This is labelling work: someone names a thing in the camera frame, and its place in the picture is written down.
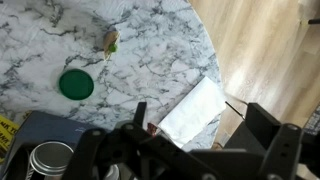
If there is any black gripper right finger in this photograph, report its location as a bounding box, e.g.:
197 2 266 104
223 102 320 180

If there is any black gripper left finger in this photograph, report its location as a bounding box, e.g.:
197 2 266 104
61 101 218 180

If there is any silver metal cup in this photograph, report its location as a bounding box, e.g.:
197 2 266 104
26 140 75 180

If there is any green round plastic lid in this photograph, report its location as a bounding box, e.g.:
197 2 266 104
58 68 95 101

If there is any dark blue cardboard box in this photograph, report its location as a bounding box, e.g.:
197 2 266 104
0 110 113 180

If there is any red candy wrapper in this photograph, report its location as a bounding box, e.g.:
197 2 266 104
146 122 158 137

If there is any dark patterned floor rug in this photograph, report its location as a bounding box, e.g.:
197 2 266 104
303 103 320 136

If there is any white paper napkin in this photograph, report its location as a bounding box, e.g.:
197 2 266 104
156 75 228 149

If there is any food pouch with green cap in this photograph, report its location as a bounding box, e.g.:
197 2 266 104
101 29 122 62

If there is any yellow printed paper sheet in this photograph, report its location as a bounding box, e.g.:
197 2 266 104
0 114 20 164

